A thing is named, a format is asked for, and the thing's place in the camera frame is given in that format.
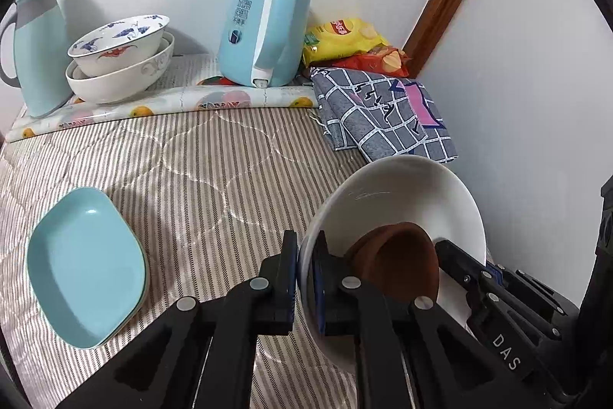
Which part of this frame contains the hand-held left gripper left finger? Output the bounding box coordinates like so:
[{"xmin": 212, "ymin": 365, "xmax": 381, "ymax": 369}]
[{"xmin": 55, "ymin": 231, "xmax": 300, "ymax": 409}]

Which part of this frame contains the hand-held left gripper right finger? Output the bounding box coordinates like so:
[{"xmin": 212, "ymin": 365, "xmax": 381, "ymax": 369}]
[{"xmin": 311, "ymin": 231, "xmax": 532, "ymax": 409}]

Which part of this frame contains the grey checked folded cloth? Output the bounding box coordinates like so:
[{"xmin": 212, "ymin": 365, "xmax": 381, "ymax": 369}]
[{"xmin": 309, "ymin": 66, "xmax": 458, "ymax": 164}]

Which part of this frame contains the floral painted bowl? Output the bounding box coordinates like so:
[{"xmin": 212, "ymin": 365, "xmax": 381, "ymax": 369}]
[{"xmin": 67, "ymin": 13, "xmax": 170, "ymax": 77}]

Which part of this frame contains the light blue electric kettle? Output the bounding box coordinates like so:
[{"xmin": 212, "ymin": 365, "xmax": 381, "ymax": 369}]
[{"xmin": 218, "ymin": 0, "xmax": 314, "ymax": 90}]

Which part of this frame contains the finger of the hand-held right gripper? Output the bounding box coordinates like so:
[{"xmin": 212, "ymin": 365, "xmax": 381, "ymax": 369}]
[
  {"xmin": 433, "ymin": 239, "xmax": 501, "ymax": 309},
  {"xmin": 486, "ymin": 263, "xmax": 568, "ymax": 340}
]

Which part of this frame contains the light blue plate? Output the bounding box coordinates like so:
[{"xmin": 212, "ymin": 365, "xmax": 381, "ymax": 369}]
[{"xmin": 26, "ymin": 187, "xmax": 147, "ymax": 350}]

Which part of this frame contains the striped quilted blanket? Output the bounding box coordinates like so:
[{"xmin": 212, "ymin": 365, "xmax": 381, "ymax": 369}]
[{"xmin": 0, "ymin": 54, "xmax": 484, "ymax": 409}]

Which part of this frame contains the yellow chips bag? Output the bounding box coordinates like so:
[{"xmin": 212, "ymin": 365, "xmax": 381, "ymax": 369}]
[{"xmin": 302, "ymin": 19, "xmax": 391, "ymax": 67}]

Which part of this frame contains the small brown bowl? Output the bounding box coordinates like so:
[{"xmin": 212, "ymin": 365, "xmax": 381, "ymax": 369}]
[{"xmin": 345, "ymin": 222, "xmax": 439, "ymax": 302}]

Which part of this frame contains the red chips bag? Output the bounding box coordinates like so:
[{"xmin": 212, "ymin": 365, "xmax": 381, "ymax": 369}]
[{"xmin": 330, "ymin": 46, "xmax": 411, "ymax": 79}]

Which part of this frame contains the white bowl grey scroll pattern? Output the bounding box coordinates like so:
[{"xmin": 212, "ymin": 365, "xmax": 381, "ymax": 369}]
[{"xmin": 66, "ymin": 32, "xmax": 175, "ymax": 104}]

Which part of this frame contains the fruit print table mat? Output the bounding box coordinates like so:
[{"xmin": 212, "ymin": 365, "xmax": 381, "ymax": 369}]
[{"xmin": 5, "ymin": 76, "xmax": 319, "ymax": 144}]

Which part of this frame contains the plain white bowl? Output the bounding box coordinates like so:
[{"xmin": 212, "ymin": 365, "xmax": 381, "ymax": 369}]
[{"xmin": 298, "ymin": 156, "xmax": 488, "ymax": 374}]

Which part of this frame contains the light blue thermos jug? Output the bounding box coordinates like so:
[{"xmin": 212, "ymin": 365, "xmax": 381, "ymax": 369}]
[{"xmin": 0, "ymin": 0, "xmax": 72, "ymax": 118}]

